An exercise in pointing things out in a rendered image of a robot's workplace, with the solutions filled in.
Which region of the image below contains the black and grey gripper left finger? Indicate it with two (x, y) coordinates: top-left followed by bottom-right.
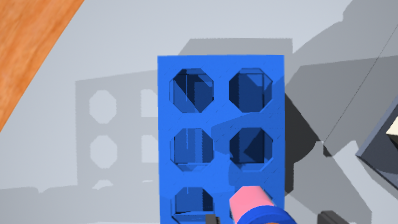
(205, 214), (221, 224)

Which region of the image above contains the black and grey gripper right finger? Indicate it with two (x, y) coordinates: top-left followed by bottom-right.
(317, 210), (349, 224)

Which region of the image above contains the blue tube rack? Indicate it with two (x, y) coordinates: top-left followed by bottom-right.
(158, 55), (285, 224)

